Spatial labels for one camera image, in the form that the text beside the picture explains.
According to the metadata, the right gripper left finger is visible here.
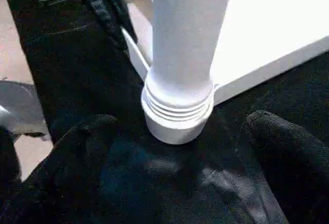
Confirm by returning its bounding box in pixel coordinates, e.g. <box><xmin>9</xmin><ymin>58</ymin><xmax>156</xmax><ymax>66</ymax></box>
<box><xmin>0</xmin><ymin>114</ymin><xmax>120</xmax><ymax>224</ymax></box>

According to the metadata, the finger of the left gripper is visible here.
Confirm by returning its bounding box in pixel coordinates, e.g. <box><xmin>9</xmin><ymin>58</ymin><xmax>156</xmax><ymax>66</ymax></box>
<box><xmin>78</xmin><ymin>0</ymin><xmax>127</xmax><ymax>51</ymax></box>
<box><xmin>104</xmin><ymin>0</ymin><xmax>138</xmax><ymax>46</ymax></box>

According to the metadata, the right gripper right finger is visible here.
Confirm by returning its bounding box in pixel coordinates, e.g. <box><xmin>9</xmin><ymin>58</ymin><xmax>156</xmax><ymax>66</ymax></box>
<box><xmin>241</xmin><ymin>110</ymin><xmax>329</xmax><ymax>224</ymax></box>

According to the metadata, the white plastic table leg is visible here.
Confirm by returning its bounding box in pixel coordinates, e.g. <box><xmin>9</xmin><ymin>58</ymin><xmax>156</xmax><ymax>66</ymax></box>
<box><xmin>141</xmin><ymin>0</ymin><xmax>235</xmax><ymax>145</ymax></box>

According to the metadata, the white plastic table top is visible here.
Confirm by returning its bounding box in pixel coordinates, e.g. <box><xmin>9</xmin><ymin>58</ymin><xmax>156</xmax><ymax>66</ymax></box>
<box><xmin>119</xmin><ymin>0</ymin><xmax>329</xmax><ymax>106</ymax></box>

